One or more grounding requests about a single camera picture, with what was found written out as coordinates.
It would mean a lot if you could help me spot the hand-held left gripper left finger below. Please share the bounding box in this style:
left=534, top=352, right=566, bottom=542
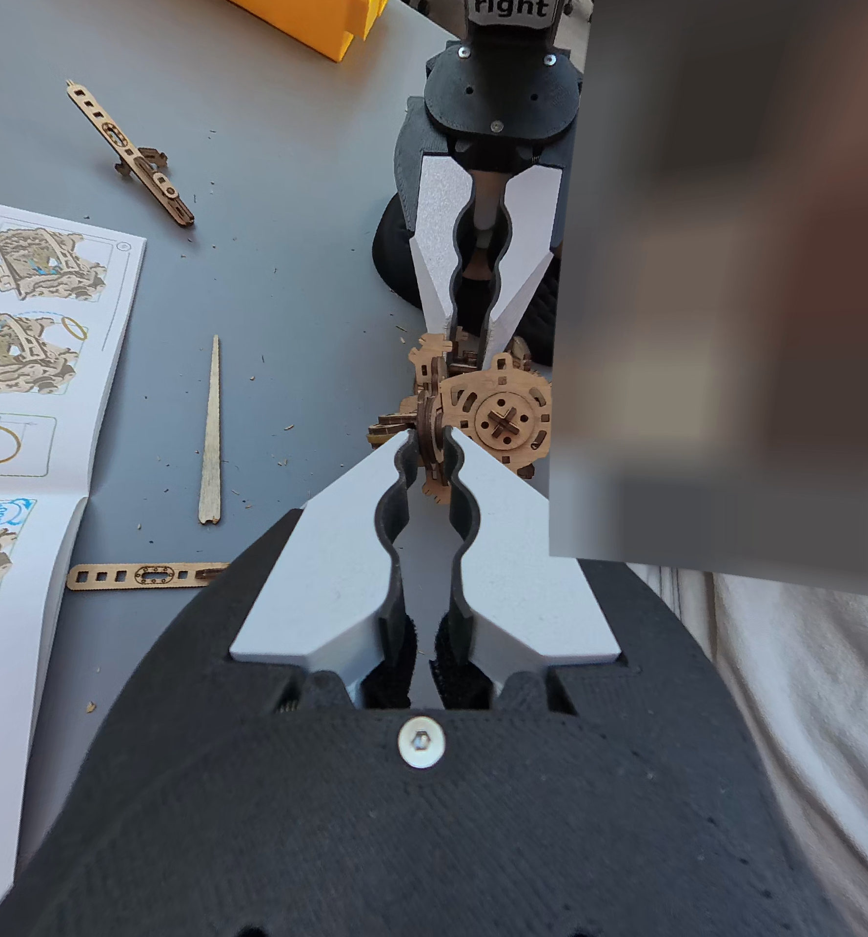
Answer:
left=229, top=430, right=414, bottom=691

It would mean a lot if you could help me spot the illustrated instruction booklet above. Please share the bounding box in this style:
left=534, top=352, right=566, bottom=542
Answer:
left=0, top=196, right=148, bottom=932

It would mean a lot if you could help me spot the yellow plastic box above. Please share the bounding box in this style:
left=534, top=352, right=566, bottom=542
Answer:
left=227, top=0, right=388, bottom=64

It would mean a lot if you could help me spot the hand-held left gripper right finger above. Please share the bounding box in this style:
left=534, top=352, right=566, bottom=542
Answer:
left=448, top=432, right=622, bottom=693

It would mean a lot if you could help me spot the wooden gear puzzle assembly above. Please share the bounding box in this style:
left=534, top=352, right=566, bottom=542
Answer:
left=366, top=329, right=555, bottom=506

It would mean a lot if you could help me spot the flat wooden strip with holes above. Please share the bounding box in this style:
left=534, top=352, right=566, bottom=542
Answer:
left=66, top=562, right=231, bottom=592

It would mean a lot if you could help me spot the pointed wooden stick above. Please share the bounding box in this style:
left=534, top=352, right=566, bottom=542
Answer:
left=198, top=334, right=222, bottom=526

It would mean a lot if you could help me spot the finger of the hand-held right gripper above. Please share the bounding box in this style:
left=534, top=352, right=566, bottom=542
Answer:
left=409, top=150, right=479, bottom=338
left=485, top=165, right=570, bottom=361

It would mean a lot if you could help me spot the wooden strip with cross piece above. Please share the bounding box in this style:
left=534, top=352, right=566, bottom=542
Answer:
left=64, top=77, right=195, bottom=228

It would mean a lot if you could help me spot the person's white clothing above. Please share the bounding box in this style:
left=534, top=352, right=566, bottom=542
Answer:
left=627, top=564, right=868, bottom=937

